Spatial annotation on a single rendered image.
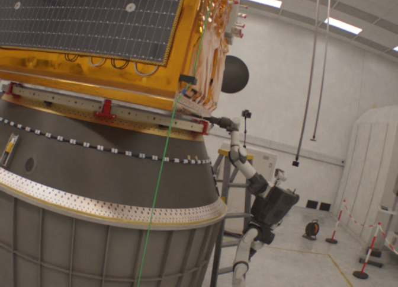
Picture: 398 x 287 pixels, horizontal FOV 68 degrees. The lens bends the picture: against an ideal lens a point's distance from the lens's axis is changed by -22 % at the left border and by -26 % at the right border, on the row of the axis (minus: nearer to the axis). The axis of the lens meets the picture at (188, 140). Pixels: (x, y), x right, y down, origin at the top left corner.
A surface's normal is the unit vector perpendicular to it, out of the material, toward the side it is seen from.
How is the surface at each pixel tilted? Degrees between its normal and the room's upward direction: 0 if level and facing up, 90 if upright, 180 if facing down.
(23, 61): 101
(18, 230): 90
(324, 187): 90
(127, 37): 90
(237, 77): 90
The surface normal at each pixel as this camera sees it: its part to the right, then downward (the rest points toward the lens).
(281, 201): 0.43, 0.29
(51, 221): 0.11, 0.08
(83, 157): 0.30, -0.36
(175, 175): 0.74, -0.28
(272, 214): 0.30, 0.51
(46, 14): -0.14, 0.02
